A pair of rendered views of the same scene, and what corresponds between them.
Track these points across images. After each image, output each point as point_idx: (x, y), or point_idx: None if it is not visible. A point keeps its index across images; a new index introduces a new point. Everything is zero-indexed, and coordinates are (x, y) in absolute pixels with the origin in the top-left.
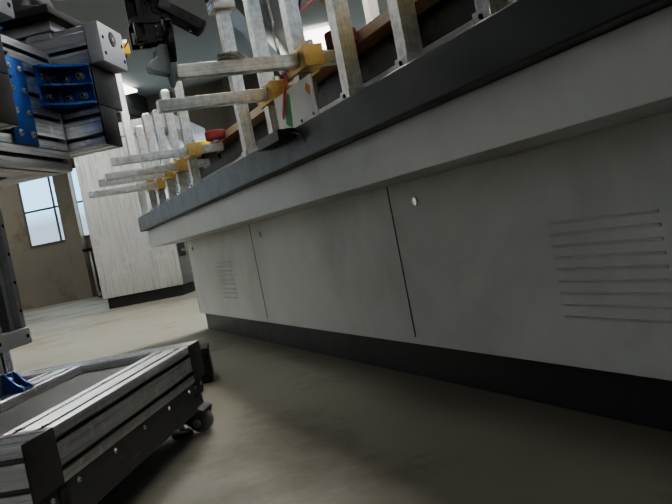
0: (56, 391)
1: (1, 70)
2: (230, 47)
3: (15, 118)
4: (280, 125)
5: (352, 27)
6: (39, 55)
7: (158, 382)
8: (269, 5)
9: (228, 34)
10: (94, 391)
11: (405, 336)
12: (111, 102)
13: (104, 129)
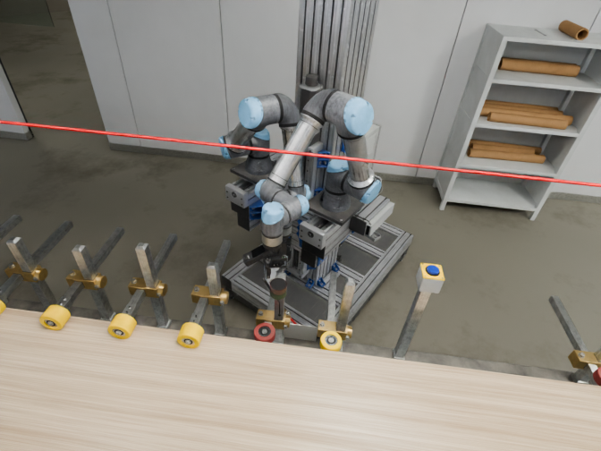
0: (307, 295)
1: (246, 216)
2: (413, 305)
3: (248, 229)
4: (313, 336)
5: (254, 334)
6: (306, 217)
7: None
8: (265, 283)
9: (416, 298)
10: (265, 295)
11: None
12: (313, 252)
13: (300, 256)
